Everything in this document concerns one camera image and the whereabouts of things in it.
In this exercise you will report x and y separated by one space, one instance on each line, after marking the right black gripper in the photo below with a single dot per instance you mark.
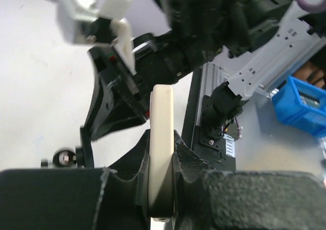
120 99

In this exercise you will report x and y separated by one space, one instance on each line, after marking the blue plastic bin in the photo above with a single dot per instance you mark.
301 105

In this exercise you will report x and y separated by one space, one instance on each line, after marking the right white cable duct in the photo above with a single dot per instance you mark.
229 145

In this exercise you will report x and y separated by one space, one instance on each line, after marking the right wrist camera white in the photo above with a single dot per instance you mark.
99 22

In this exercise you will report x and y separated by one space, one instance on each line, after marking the black phone beige case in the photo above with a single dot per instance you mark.
161 149

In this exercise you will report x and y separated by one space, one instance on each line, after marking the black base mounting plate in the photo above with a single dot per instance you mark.
207 142

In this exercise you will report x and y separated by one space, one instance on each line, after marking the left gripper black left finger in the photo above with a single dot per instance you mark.
81 198

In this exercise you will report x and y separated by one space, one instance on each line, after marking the aluminium front rail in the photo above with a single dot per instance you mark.
212 76

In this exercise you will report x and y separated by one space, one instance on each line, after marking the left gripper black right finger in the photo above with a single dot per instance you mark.
206 198

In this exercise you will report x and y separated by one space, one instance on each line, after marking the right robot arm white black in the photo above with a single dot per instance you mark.
199 31

